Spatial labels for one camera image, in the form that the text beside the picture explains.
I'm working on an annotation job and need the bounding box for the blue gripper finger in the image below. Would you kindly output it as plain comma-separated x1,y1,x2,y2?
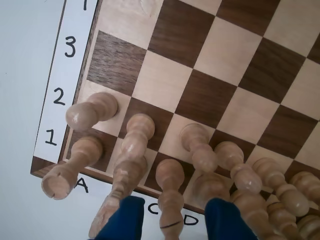
204,197,259,240
94,195,146,240

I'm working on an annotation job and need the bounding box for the light wooden pawn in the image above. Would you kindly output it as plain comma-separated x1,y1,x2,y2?
179,123,219,174
65,91,119,131
213,141,262,196
289,171,320,208
251,157,310,218
120,112,156,162

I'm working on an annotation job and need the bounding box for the light wooden king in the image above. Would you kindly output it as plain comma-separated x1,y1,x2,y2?
229,189,286,240

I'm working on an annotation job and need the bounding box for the light wooden queen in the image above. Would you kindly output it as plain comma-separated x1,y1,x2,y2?
192,171,231,211

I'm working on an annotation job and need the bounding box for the white paper letter strip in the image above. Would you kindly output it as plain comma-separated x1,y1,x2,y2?
41,172,208,240

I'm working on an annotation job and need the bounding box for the light wooden bishop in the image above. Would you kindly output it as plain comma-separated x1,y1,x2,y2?
266,201,301,240
154,158,186,240

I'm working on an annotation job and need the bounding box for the light wooden rook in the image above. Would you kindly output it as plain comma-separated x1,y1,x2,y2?
40,136,104,201

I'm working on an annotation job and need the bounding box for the white paper number strip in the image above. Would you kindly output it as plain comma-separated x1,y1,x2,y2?
33,0,99,165

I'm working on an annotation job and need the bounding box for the wooden chessboard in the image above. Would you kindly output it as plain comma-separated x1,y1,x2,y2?
29,0,320,240

